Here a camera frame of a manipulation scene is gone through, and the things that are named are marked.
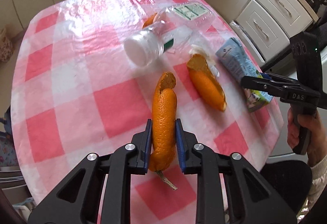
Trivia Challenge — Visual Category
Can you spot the long orange peel with stem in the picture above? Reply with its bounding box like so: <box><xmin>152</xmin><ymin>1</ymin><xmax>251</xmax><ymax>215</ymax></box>
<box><xmin>149</xmin><ymin>71</ymin><xmax>177</xmax><ymax>190</ymax></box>

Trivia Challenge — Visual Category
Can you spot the curved orange peel piece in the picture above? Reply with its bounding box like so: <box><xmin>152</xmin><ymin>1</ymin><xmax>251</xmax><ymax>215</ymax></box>
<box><xmin>187</xmin><ymin>54</ymin><xmax>227</xmax><ymax>112</ymax></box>

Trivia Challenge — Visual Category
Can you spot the person's right hand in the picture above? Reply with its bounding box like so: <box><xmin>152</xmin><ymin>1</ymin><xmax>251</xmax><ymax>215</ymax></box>
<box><xmin>287</xmin><ymin>107</ymin><xmax>327</xmax><ymax>167</ymax></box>

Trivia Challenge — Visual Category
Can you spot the clear plastic bottle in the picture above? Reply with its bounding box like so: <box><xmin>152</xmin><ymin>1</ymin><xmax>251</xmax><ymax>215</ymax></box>
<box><xmin>124</xmin><ymin>1</ymin><xmax>215</xmax><ymax>67</ymax></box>

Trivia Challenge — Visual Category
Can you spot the crushed blue milk carton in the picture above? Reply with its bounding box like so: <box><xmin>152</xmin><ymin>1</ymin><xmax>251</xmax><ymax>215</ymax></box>
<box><xmin>216</xmin><ymin>38</ymin><xmax>273</xmax><ymax>112</ymax></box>

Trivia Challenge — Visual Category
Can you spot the white drawer cabinet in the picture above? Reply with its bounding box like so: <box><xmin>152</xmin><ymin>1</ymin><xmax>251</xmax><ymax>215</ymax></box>
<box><xmin>236</xmin><ymin>0</ymin><xmax>314</xmax><ymax>65</ymax></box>

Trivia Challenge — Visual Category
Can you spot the pink checkered tablecloth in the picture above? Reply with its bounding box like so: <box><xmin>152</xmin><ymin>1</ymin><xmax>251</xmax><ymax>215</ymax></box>
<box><xmin>11</xmin><ymin>0</ymin><xmax>284</xmax><ymax>223</ymax></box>

